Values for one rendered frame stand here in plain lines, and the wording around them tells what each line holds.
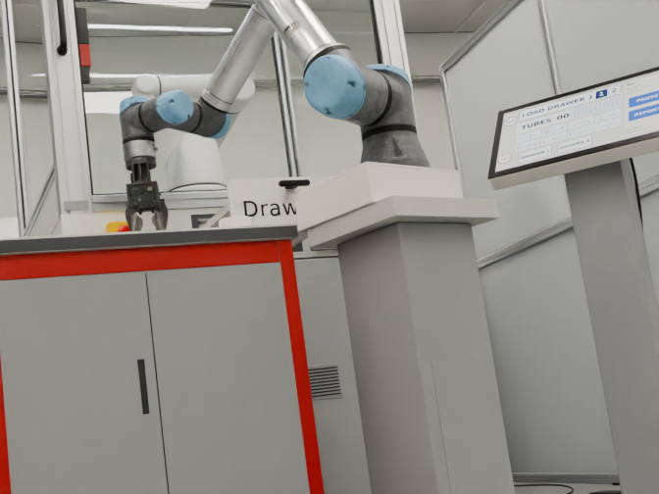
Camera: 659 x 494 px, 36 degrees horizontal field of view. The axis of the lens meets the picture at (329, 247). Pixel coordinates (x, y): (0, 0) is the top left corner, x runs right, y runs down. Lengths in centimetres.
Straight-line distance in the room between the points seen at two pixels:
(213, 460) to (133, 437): 15
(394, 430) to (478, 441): 16
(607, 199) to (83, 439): 157
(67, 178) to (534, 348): 252
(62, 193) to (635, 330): 151
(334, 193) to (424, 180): 18
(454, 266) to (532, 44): 245
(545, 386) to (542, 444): 27
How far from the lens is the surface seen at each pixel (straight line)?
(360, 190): 196
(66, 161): 258
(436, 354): 194
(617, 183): 282
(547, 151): 281
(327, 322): 266
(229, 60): 241
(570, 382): 428
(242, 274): 198
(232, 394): 194
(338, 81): 198
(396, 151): 206
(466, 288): 203
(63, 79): 265
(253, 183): 231
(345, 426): 266
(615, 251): 280
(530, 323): 451
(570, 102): 296
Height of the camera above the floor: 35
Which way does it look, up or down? 10 degrees up
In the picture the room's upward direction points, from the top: 8 degrees counter-clockwise
